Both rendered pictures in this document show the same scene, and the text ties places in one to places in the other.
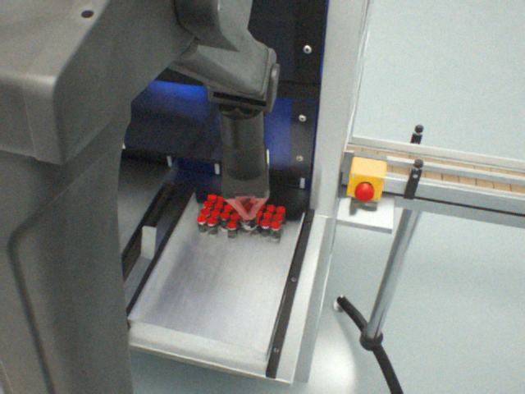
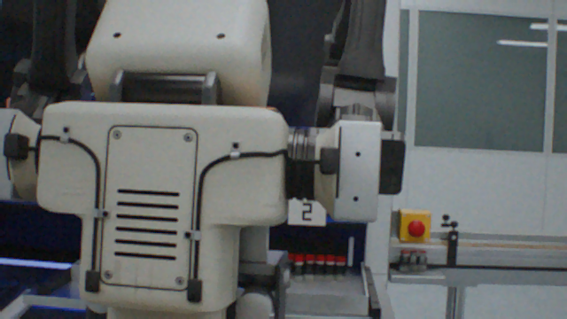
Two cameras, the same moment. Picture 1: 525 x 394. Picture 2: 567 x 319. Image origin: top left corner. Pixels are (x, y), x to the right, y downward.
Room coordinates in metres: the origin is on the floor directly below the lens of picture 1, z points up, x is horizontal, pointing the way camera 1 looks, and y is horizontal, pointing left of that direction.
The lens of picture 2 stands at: (-0.89, 0.40, 1.23)
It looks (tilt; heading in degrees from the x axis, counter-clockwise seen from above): 3 degrees down; 349
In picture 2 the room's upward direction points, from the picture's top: 2 degrees clockwise
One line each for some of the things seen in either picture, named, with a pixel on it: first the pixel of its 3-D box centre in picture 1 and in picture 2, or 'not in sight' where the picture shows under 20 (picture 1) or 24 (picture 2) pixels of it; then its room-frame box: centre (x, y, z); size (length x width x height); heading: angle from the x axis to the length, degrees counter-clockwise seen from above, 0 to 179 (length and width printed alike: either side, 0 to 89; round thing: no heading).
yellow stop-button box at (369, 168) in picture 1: (366, 176); (414, 225); (0.74, -0.22, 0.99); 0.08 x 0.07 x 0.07; 166
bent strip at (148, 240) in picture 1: (139, 261); not in sight; (0.58, 0.25, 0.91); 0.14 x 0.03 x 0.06; 167
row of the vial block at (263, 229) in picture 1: (240, 224); (304, 268); (0.68, 0.05, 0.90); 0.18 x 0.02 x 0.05; 75
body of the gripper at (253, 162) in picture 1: (244, 157); not in sight; (0.51, 0.03, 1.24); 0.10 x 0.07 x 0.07; 1
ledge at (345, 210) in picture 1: (366, 205); (415, 274); (0.77, -0.24, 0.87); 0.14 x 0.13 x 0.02; 166
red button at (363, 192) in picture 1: (364, 190); (415, 228); (0.69, -0.21, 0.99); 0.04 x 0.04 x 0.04; 76
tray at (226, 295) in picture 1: (225, 266); (301, 283); (0.58, 0.08, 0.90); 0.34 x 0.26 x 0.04; 165
